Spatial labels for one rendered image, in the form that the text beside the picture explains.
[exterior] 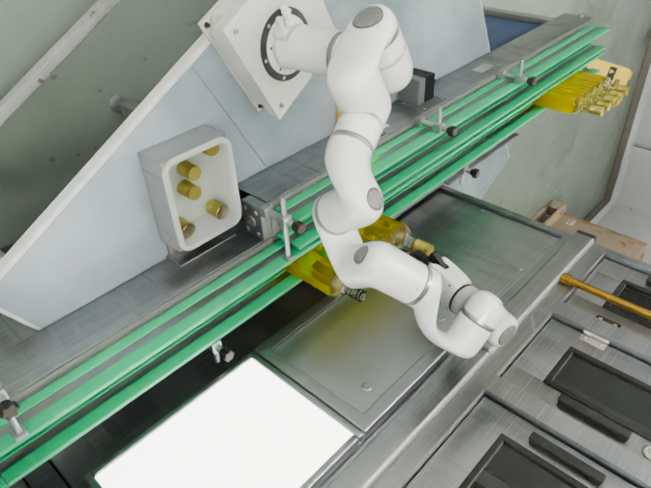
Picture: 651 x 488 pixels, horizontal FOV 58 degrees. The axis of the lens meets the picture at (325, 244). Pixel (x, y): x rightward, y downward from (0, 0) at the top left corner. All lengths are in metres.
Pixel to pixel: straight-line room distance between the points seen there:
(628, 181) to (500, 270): 6.15
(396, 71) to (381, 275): 0.39
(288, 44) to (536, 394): 0.92
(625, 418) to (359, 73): 0.90
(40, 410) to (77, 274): 0.28
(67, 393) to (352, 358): 0.59
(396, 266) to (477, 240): 0.76
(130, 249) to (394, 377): 0.64
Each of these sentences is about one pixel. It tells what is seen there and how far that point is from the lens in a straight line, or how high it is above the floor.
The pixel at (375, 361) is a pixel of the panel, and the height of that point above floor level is 1.21.
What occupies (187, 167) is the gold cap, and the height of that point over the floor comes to 0.80.
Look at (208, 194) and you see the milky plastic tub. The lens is 1.38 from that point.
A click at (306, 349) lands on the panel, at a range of 1.38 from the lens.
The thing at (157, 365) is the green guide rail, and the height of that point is 0.93.
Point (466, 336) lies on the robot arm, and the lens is 1.18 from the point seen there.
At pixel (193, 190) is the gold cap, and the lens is 1.29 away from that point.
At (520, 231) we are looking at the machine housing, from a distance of 1.84.
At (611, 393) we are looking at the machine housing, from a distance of 1.45.
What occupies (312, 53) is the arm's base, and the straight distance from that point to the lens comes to 1.24.
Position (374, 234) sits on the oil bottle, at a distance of 1.45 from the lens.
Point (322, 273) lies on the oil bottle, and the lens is 1.34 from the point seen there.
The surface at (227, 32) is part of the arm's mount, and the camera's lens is 1.23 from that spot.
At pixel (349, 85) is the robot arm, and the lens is 1.03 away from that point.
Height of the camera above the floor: 1.78
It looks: 35 degrees down
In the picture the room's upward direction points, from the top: 118 degrees clockwise
